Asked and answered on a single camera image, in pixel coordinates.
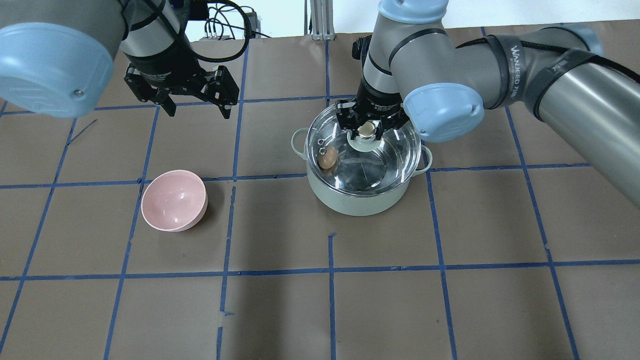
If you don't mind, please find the pale green cooking pot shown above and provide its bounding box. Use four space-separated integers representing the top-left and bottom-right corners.
290 100 434 216

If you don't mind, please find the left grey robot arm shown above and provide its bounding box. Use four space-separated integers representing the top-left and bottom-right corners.
0 0 247 118

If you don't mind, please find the black cable bundle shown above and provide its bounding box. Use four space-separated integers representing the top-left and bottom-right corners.
187 0 273 63

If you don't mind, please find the grey metal post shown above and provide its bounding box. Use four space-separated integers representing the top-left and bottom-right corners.
308 0 336 41

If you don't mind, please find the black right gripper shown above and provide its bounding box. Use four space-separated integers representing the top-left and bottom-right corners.
335 85 410 141

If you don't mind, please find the brown egg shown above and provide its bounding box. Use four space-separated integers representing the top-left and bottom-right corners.
317 146 338 170

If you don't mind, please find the pink ceramic bowl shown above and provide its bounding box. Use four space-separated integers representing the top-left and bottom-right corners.
141 170 208 232

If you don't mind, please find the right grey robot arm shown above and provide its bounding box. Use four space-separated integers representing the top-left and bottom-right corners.
336 0 640 205

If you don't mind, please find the glass pot lid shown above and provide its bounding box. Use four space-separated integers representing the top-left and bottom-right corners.
300 104 422 198

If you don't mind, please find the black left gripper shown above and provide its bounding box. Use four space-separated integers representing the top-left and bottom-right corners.
123 47 240 119

